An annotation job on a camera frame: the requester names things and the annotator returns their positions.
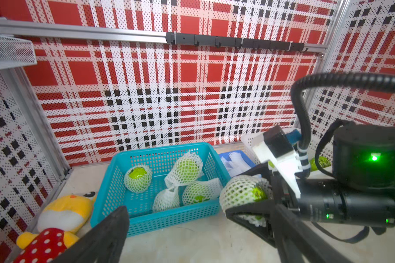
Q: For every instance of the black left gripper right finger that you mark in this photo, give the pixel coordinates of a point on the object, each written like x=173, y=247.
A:
x=295, y=241

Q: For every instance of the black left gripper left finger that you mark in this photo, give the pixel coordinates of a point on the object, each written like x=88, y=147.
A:
x=103, y=243

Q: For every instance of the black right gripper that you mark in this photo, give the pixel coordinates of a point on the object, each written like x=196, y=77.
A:
x=320, y=200

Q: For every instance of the green custard apple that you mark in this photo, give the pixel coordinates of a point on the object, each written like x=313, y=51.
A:
x=241, y=195
x=187, y=170

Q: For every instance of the white foam net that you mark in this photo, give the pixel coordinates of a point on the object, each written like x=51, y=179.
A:
x=171, y=180
x=241, y=180
x=166, y=199

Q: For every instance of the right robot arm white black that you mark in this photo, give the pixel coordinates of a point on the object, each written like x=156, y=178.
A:
x=350, y=180

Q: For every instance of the stack of white foam nets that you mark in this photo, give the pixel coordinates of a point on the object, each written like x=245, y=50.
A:
x=236, y=165

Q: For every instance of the sleeved custard apple front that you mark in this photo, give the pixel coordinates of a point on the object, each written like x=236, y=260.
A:
x=202, y=191

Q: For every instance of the sleeved custard apple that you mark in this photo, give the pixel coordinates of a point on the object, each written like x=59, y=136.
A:
x=138, y=179
x=202, y=191

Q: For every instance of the dark-spotted custard apple front right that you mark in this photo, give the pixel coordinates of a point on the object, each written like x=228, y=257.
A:
x=323, y=161

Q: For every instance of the sleeved custard apple left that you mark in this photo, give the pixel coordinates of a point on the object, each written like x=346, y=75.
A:
x=138, y=179

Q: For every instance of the yellow red plush toy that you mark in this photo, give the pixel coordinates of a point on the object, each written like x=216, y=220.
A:
x=57, y=226

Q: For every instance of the blue plastic tray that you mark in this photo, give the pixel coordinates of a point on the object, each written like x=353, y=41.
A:
x=244, y=156

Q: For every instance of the teal plastic basket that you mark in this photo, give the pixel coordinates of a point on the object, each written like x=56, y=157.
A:
x=113, y=193

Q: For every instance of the white perforated plastic basket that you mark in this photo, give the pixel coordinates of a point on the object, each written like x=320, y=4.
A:
x=250, y=139

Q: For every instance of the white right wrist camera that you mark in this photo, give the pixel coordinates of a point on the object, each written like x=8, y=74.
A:
x=274, y=146

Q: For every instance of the black hook rail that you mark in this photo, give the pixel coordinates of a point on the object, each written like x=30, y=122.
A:
x=233, y=42

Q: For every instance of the wire mesh wall shelf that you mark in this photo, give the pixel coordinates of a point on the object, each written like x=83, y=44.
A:
x=15, y=53

